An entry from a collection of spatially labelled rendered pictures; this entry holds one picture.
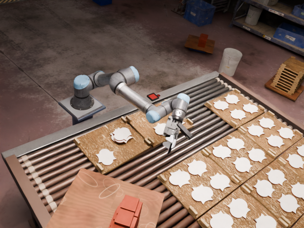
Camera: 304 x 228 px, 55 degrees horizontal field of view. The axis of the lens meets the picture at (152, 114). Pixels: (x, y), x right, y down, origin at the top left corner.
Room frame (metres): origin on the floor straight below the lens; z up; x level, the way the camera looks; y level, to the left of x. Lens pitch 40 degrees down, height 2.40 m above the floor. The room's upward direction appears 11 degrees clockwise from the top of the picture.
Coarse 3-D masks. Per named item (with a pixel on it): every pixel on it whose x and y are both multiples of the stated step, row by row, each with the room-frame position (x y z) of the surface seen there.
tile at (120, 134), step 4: (120, 128) 1.47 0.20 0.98; (124, 128) 1.47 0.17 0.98; (116, 132) 1.42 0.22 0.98; (120, 132) 1.43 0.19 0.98; (124, 132) 1.44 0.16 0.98; (128, 132) 1.45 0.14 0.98; (116, 136) 1.38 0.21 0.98; (120, 136) 1.39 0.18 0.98; (124, 136) 1.40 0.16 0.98; (128, 136) 1.41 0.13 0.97; (116, 140) 1.36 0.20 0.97; (120, 140) 1.36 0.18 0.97
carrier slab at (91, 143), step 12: (120, 120) 1.59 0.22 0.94; (96, 132) 1.43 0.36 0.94; (108, 132) 1.45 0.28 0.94; (132, 132) 1.49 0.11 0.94; (84, 144) 1.29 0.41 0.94; (96, 144) 1.31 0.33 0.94; (108, 144) 1.33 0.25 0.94; (120, 144) 1.35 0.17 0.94; (132, 144) 1.37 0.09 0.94; (144, 144) 1.40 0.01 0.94; (96, 156) 1.22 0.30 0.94; (120, 156) 1.25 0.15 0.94; (132, 156) 1.27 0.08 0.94; (96, 168) 1.13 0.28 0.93; (108, 168) 1.14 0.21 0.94
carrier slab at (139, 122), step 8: (160, 104) 1.87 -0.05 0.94; (136, 120) 1.62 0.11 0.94; (144, 120) 1.64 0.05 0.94; (160, 120) 1.67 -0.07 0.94; (184, 120) 1.73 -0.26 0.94; (136, 128) 1.54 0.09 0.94; (144, 128) 1.55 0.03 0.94; (152, 128) 1.57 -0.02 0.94; (144, 136) 1.47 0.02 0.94; (152, 136) 1.49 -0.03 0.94; (160, 136) 1.50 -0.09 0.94
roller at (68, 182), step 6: (204, 114) 1.87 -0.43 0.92; (210, 114) 1.92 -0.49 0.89; (192, 120) 1.77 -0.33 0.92; (198, 120) 1.81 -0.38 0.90; (90, 168) 1.12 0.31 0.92; (66, 180) 1.00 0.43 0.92; (72, 180) 1.02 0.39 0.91; (54, 186) 0.95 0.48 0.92; (60, 186) 0.96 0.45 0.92; (66, 186) 0.98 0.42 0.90; (42, 192) 0.90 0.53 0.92; (48, 192) 0.91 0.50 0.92; (54, 192) 0.93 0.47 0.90; (42, 198) 0.87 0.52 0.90
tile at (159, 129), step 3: (162, 123) 1.63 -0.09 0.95; (165, 123) 1.64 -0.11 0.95; (156, 126) 1.59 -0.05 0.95; (159, 126) 1.60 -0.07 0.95; (162, 126) 1.60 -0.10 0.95; (165, 126) 1.61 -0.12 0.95; (156, 129) 1.56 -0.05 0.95; (159, 129) 1.56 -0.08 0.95; (162, 129) 1.57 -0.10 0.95; (156, 132) 1.53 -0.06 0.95; (159, 132) 1.53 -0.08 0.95; (162, 132) 1.54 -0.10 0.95; (159, 135) 1.51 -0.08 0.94
